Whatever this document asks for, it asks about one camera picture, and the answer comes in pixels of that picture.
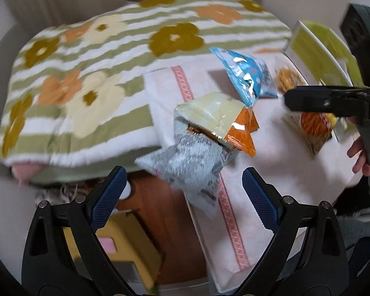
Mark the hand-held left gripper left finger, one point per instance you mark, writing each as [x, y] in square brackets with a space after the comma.
[108, 200]

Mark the blue silver snack packet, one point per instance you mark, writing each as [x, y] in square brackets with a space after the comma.
[243, 74]

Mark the white orange snack packet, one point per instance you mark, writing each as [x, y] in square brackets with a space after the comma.
[316, 129]

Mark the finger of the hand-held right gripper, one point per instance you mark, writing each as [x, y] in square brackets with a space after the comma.
[320, 100]

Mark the person's right hand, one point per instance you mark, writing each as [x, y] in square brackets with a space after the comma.
[362, 160]

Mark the pink pillow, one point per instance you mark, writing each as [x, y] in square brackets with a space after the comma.
[27, 174]

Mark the floral striped blanket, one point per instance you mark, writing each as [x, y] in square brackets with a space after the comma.
[111, 67]

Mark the yellow cardboard box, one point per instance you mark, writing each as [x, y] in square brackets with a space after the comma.
[132, 246]

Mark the person's leg in jeans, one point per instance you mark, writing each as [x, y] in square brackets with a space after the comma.
[357, 231]

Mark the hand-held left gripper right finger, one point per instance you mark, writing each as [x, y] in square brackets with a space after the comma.
[260, 199]

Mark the pale yellow orange snack packet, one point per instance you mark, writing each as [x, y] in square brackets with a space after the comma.
[212, 114]

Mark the white toilet paper roll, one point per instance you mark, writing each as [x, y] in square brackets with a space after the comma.
[126, 189]

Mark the grey white snack packet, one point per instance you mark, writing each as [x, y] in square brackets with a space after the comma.
[191, 166]

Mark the green cardboard box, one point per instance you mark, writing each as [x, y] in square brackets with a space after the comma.
[308, 46]

